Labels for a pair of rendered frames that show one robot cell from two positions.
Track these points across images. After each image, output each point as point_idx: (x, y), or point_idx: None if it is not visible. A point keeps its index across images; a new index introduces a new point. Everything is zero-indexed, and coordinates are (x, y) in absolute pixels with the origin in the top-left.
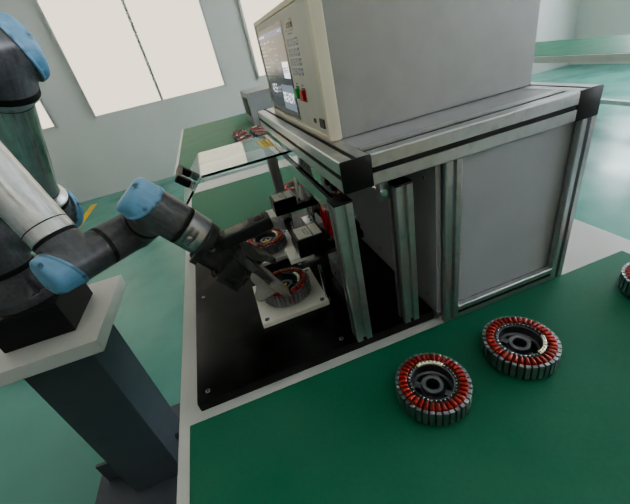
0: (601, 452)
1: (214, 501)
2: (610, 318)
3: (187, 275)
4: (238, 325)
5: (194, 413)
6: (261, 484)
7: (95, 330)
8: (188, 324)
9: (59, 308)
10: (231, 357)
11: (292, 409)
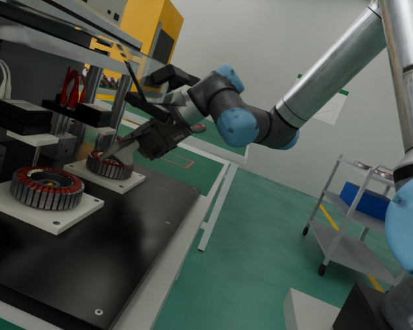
0: None
1: (202, 182)
2: None
3: (163, 287)
4: (157, 191)
5: (202, 197)
6: (185, 175)
7: (298, 302)
8: (190, 230)
9: (351, 290)
10: (174, 186)
11: (160, 172)
